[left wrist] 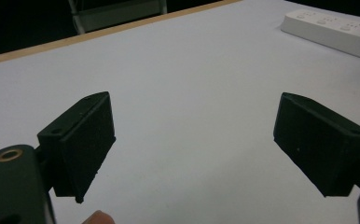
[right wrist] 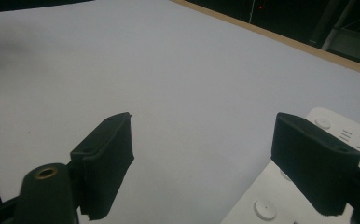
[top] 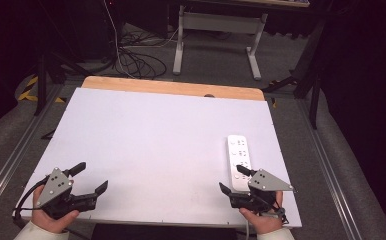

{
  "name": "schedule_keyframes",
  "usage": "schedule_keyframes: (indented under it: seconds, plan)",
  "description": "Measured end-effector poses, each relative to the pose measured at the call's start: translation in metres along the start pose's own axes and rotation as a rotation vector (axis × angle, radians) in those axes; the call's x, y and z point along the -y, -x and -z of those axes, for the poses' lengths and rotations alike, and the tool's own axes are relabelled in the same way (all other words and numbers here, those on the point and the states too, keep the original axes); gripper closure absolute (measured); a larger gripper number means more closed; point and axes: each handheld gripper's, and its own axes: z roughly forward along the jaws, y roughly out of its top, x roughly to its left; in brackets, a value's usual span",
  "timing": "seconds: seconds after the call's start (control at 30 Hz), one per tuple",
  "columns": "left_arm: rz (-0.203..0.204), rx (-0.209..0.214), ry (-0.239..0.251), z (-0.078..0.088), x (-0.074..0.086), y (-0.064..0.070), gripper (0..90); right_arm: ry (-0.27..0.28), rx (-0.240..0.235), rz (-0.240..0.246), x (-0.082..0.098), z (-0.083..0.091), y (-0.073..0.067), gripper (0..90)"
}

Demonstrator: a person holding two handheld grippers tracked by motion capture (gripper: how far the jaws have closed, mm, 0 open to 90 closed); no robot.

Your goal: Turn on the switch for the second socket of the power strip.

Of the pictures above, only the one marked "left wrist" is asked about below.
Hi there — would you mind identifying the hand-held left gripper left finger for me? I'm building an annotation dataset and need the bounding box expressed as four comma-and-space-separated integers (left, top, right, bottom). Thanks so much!
36, 91, 117, 204

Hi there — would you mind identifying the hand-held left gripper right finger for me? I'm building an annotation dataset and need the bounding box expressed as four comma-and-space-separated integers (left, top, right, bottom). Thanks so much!
272, 91, 360, 198

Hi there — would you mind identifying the white power strip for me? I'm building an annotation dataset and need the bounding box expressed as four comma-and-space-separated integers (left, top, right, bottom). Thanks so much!
280, 8, 360, 64

